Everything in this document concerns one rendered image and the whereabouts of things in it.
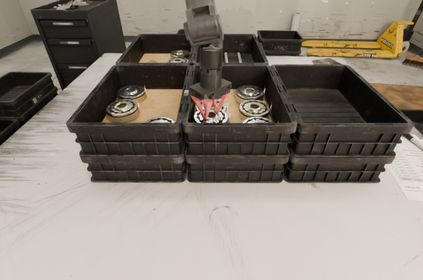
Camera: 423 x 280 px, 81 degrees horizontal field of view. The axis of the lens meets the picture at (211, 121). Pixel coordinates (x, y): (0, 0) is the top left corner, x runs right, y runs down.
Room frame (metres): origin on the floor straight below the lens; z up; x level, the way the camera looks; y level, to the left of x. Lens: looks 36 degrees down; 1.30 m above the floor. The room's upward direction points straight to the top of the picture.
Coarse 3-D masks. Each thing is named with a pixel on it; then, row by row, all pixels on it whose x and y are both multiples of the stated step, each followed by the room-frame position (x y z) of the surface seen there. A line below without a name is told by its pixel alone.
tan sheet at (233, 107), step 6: (234, 90) 0.88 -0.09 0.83; (228, 96) 0.83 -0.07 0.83; (234, 96) 0.83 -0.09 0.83; (228, 102) 0.79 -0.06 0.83; (234, 102) 0.79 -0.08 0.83; (264, 102) 0.79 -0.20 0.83; (228, 108) 0.74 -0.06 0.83; (234, 108) 0.74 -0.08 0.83; (228, 114) 0.71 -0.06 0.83; (234, 114) 0.71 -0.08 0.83; (228, 120) 0.67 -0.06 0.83; (234, 120) 0.67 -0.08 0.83; (240, 120) 0.67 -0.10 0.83
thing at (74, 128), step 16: (128, 64) 0.90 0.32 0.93; (144, 64) 0.90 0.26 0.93; (160, 64) 0.90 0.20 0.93; (176, 64) 0.90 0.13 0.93; (80, 112) 0.57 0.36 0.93; (80, 128) 0.50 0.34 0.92; (96, 128) 0.50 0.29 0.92; (112, 128) 0.50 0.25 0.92; (128, 128) 0.50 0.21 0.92; (144, 128) 0.50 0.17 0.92; (160, 128) 0.50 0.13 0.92; (176, 128) 0.51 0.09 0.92
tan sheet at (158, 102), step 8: (152, 96) 0.83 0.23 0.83; (160, 96) 0.83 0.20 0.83; (168, 96) 0.83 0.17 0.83; (176, 96) 0.83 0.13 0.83; (144, 104) 0.77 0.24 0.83; (152, 104) 0.77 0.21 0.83; (160, 104) 0.77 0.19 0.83; (168, 104) 0.77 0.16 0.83; (176, 104) 0.77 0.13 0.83; (144, 112) 0.72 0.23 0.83; (152, 112) 0.72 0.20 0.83; (160, 112) 0.72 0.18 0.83; (168, 112) 0.72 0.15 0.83; (176, 112) 0.72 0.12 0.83; (104, 120) 0.67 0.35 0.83; (136, 120) 0.67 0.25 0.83; (144, 120) 0.67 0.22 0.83
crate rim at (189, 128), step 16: (224, 64) 0.90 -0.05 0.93; (240, 64) 0.90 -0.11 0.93; (256, 64) 0.90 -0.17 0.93; (192, 80) 0.76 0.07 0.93; (272, 80) 0.77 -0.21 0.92; (288, 112) 0.57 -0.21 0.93; (192, 128) 0.50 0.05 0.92; (208, 128) 0.50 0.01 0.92; (224, 128) 0.50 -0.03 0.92; (240, 128) 0.50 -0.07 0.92; (256, 128) 0.50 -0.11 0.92; (272, 128) 0.50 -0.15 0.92; (288, 128) 0.50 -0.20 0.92
